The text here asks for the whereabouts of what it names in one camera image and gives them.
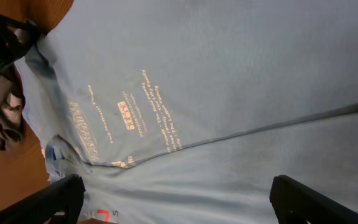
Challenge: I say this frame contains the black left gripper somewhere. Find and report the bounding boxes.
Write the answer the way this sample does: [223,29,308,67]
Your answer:
[0,14,40,71]

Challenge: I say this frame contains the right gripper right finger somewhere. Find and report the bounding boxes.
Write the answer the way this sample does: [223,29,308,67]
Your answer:
[269,175,358,224]

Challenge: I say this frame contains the grey folded trousers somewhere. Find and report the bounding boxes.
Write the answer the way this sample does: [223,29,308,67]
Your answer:
[0,65,25,151]

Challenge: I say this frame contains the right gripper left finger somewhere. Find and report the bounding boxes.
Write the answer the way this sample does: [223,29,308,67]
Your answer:
[0,174,85,224]

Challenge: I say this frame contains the light blue printed t-shirt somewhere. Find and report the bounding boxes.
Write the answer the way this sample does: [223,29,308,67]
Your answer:
[16,1,358,223]

